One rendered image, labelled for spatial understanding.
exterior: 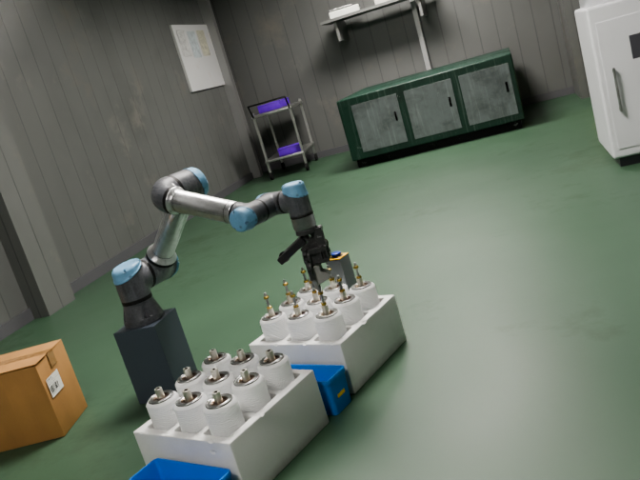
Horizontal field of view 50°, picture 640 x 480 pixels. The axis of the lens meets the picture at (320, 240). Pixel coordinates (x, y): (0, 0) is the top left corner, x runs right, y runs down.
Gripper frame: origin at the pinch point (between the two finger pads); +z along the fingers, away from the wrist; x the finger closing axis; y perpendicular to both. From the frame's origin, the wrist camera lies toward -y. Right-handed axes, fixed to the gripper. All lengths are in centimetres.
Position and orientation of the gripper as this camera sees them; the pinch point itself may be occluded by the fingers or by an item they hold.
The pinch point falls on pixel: (316, 288)
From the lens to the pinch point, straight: 226.5
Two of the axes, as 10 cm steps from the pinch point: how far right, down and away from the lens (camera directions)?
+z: 2.8, 9.3, 2.2
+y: 9.6, -2.4, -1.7
